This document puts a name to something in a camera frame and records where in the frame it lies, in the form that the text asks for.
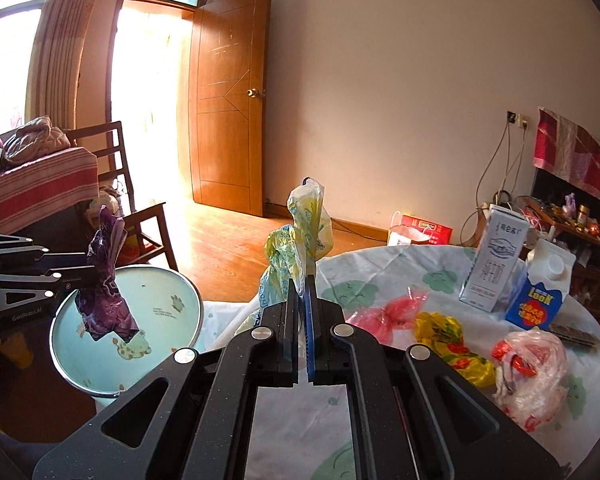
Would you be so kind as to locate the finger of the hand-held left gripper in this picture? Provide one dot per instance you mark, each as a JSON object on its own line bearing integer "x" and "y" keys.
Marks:
{"x": 70, "y": 280}
{"x": 65, "y": 259}

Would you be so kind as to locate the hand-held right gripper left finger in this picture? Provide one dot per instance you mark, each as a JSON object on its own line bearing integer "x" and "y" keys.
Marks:
{"x": 293, "y": 340}

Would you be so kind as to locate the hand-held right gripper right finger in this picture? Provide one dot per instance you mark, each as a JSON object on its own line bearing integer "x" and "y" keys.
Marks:
{"x": 311, "y": 340}

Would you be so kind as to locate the purple foil wrapper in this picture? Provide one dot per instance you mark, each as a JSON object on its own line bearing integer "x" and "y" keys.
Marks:
{"x": 107, "y": 305}

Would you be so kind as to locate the pink plastic bag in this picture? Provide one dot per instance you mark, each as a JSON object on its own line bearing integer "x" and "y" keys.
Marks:
{"x": 390, "y": 317}

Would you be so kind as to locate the round glass turntable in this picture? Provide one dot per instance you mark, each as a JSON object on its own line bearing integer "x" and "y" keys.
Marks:
{"x": 160, "y": 305}

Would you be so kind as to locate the yellow printed wrapper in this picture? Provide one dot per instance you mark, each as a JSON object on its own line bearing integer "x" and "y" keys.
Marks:
{"x": 440, "y": 332}

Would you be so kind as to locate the yellow white plastic bag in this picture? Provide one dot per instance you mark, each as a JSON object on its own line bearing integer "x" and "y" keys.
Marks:
{"x": 305, "y": 210}

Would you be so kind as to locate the red yellow bag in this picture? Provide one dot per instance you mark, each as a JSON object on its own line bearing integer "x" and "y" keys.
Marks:
{"x": 134, "y": 247}

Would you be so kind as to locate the white bundle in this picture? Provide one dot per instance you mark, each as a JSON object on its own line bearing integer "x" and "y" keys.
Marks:
{"x": 111, "y": 200}

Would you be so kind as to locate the red striped sofa cover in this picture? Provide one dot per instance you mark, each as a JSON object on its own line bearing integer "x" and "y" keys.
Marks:
{"x": 40, "y": 180}

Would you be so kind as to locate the dark wooden chair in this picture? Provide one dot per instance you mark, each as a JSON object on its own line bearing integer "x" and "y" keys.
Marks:
{"x": 150, "y": 220}

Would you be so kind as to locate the pink padded jacket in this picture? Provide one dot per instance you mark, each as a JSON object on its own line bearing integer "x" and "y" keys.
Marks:
{"x": 35, "y": 137}

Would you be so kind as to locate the white paper shopping bag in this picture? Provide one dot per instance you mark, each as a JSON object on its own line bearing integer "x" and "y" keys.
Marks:
{"x": 402, "y": 235}

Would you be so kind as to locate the red gift box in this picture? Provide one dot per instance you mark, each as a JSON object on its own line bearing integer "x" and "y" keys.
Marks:
{"x": 430, "y": 227}

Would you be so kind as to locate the white tall carton box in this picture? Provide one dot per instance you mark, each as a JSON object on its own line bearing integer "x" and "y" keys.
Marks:
{"x": 495, "y": 260}

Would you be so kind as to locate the wooden door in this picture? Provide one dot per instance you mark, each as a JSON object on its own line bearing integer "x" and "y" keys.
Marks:
{"x": 230, "y": 110}

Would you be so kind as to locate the striped beige curtain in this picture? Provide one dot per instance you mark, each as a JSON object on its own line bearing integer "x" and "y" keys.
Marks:
{"x": 65, "y": 35}

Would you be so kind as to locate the blue white milk carton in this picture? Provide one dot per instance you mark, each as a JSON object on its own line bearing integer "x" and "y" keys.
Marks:
{"x": 535, "y": 305}

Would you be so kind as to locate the clear plastic bag red print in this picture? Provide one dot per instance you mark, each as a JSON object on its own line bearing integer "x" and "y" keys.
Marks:
{"x": 540, "y": 375}

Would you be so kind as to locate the black television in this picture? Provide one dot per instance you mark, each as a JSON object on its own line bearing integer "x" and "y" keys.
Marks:
{"x": 550, "y": 185}

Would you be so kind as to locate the wooden television cabinet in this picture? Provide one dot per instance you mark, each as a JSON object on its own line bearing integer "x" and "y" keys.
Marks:
{"x": 595, "y": 260}

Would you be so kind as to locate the red patchwork cloth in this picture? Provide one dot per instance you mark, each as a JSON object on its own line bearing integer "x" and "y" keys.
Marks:
{"x": 575, "y": 150}

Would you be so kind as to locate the wall power outlet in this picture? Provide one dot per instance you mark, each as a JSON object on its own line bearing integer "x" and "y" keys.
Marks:
{"x": 519, "y": 120}

